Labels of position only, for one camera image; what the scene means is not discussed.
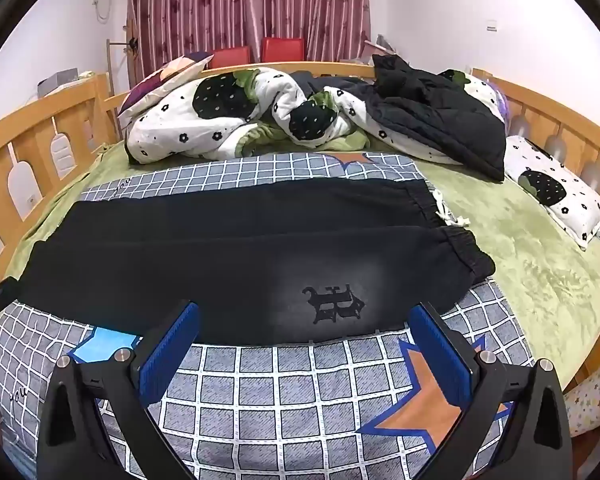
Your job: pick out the wooden bed frame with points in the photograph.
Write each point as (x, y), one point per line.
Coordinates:
(80, 105)

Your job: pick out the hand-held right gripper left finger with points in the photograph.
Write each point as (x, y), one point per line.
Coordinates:
(172, 355)

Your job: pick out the black pants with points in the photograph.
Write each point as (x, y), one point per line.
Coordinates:
(230, 260)

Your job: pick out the white strawberry-print pillow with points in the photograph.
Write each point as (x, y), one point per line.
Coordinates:
(545, 185)

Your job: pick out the colourful geometric-print pillow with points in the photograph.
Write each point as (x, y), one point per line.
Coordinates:
(175, 70)

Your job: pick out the red chair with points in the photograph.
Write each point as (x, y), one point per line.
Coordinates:
(230, 56)
(282, 49)

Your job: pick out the grey storage box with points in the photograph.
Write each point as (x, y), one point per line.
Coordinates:
(57, 81)

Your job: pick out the white strawberry-print quilt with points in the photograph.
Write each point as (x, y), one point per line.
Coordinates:
(170, 125)

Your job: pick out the wooden coat rack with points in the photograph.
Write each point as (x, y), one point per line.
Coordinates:
(109, 60)

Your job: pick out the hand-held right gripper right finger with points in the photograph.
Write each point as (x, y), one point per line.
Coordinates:
(437, 360)

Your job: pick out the maroon striped floral curtain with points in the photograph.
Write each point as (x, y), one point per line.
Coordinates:
(230, 0)

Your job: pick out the grey checked star-print blanket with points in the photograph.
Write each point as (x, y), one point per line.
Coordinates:
(280, 400)

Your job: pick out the white star-print cloth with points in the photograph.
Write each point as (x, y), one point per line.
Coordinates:
(592, 400)

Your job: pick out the black padded jacket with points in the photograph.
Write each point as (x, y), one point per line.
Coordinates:
(430, 110)

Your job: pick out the green plush bed sheet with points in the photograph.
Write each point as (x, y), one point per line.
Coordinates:
(530, 240)

